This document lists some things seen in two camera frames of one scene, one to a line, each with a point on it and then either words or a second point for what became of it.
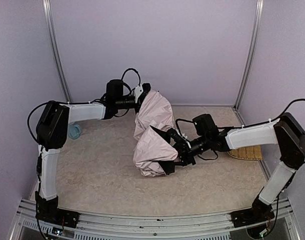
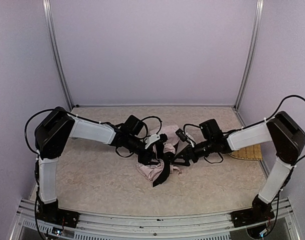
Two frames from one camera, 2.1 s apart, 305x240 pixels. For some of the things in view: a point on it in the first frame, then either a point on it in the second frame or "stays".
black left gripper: x=138 y=103 -> x=146 y=155
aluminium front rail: x=215 y=226 stays
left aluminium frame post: x=49 y=13 stays
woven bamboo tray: x=250 y=152 stays
